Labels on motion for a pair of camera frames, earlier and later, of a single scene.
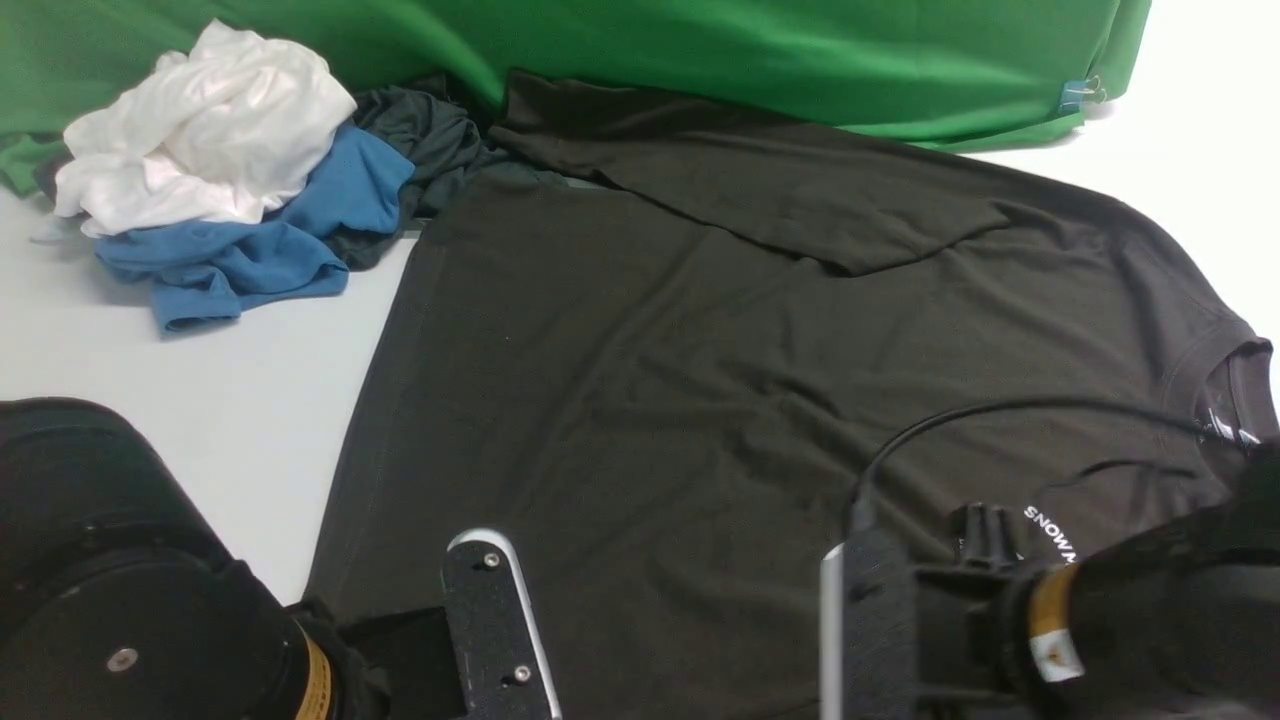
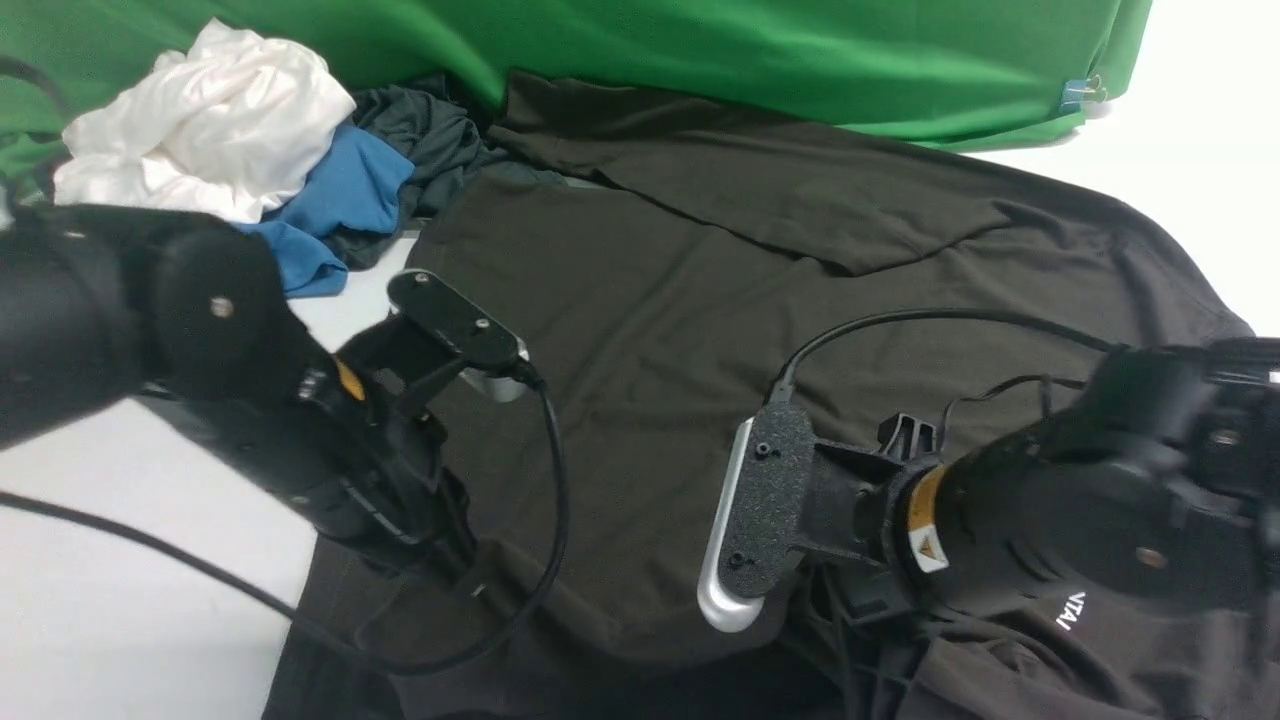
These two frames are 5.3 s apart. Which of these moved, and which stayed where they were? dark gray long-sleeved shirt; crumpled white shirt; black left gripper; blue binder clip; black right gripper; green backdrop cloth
Moved: black right gripper; black left gripper
Stayed: blue binder clip; green backdrop cloth; crumpled white shirt; dark gray long-sleeved shirt
